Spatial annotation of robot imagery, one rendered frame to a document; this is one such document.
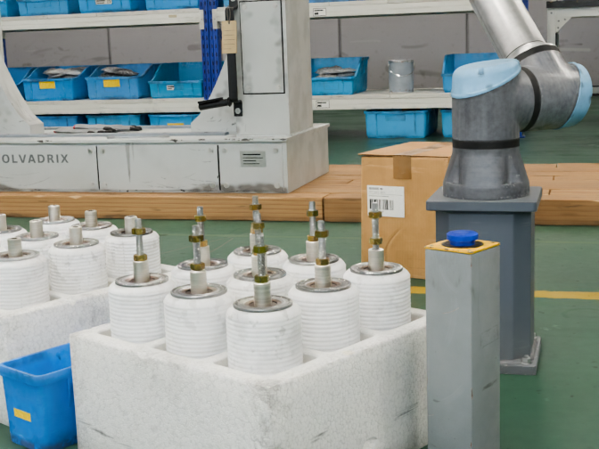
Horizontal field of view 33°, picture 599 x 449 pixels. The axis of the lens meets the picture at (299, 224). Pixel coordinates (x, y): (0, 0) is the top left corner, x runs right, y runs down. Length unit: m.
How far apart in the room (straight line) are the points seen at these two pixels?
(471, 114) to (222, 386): 0.73
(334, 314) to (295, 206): 1.98
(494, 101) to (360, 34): 8.05
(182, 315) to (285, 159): 2.07
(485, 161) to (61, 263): 0.73
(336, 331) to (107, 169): 2.35
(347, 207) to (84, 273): 1.65
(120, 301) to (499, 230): 0.67
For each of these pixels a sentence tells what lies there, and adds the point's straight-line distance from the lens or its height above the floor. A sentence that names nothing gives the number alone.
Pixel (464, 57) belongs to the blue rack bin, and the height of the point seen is 0.44.
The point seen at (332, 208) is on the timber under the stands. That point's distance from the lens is 3.27.
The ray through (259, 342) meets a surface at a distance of 1.26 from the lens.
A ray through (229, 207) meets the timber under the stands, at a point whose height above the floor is 0.05.
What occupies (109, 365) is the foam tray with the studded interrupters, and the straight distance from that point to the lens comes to 1.43.
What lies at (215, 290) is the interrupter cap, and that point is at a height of 0.25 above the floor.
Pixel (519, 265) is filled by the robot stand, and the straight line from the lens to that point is 1.78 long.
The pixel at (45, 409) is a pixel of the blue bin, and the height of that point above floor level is 0.07.
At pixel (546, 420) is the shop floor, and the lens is 1.62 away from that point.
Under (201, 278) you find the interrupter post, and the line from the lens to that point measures 1.36.
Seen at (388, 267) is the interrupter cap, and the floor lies 0.25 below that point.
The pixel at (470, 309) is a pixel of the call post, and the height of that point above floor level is 0.24.
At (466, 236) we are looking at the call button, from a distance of 1.30.
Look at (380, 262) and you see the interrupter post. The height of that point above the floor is 0.26.
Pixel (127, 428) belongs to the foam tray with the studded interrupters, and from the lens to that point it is 1.44.
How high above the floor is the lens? 0.58
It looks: 10 degrees down
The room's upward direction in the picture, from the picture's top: 2 degrees counter-clockwise
